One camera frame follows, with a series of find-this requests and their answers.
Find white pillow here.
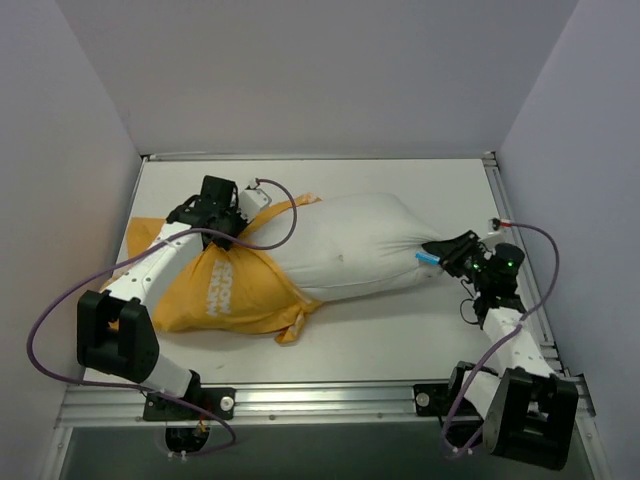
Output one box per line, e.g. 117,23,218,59
269,193,441,302

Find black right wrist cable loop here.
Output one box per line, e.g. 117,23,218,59
459,297,486,325

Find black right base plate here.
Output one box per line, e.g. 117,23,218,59
412,383,450,417

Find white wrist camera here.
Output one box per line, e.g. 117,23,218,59
483,217,512,249
237,178,272,223

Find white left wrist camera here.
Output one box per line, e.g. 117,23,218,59
237,178,272,223

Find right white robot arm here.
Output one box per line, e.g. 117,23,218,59
416,231,579,471

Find orange Mickey Mouse pillowcase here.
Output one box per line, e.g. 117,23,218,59
102,192,325,346

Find aluminium right side rail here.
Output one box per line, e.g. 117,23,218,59
481,160,565,379

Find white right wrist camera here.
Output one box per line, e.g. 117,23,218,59
483,217,512,249

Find aluminium front rail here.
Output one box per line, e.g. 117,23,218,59
54,377,596,426

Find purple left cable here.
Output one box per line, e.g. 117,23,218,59
25,178,300,457

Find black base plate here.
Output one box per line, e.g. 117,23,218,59
142,387,236,422
412,383,450,417

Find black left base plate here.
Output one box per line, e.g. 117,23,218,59
142,387,236,422

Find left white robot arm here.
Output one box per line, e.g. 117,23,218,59
77,176,269,419

